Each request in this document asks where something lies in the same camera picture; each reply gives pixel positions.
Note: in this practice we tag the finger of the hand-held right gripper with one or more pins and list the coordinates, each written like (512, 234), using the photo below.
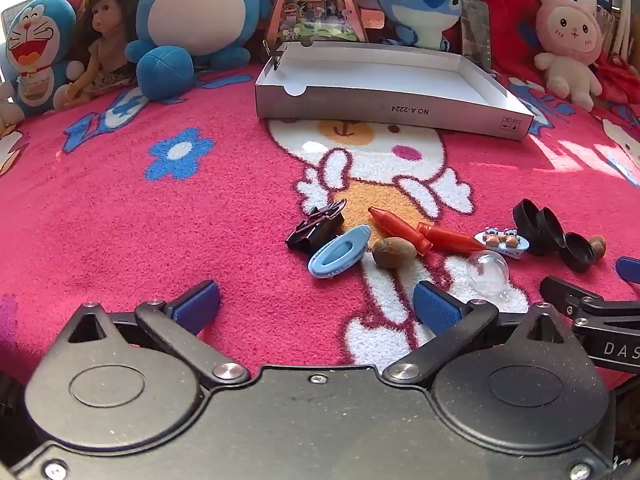
(565, 292)
(630, 269)

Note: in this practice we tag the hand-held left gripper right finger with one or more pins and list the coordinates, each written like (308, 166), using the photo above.
(435, 307)

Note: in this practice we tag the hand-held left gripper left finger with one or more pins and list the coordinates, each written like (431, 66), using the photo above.
(197, 305)

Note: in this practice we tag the small brown nut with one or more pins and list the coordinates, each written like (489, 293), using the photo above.
(598, 247)

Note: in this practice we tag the black round lid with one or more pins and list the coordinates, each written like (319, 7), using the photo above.
(577, 252)

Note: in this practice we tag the clear plastic ball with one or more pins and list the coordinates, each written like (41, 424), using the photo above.
(487, 272)

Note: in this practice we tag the black round container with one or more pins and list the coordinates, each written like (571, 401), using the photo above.
(547, 230)

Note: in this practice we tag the brown walnut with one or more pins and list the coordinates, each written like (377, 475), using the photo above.
(392, 253)

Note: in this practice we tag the orange plastic toy piece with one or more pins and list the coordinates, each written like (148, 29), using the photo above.
(395, 222)
(450, 237)

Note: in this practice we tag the blue hair clip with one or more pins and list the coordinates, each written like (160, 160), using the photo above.
(335, 255)

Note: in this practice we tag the black binder clip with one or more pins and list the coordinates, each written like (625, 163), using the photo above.
(315, 232)
(274, 60)

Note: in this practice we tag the white cardboard box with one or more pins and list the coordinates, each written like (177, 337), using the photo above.
(380, 110)

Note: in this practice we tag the pink printed blanket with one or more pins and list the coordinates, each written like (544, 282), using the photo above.
(150, 235)

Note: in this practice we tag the white cat printed blanket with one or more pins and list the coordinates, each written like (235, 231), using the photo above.
(622, 140)

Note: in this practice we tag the red cloth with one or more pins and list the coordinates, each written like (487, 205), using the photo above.
(617, 80)

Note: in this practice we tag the pink bunny plush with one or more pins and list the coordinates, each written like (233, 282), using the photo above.
(570, 30)

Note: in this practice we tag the white poles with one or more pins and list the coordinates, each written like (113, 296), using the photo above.
(625, 5)

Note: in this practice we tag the round blue mouse plush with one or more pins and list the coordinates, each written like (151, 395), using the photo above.
(200, 15)

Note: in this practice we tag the pink paper tag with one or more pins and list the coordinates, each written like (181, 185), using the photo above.
(371, 17)

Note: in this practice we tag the brown haired doll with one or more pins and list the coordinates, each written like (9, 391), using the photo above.
(107, 15)

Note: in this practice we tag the blue robot cat plush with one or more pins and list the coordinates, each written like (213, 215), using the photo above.
(35, 45)

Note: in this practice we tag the triangular toy package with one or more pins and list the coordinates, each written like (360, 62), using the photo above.
(320, 15)

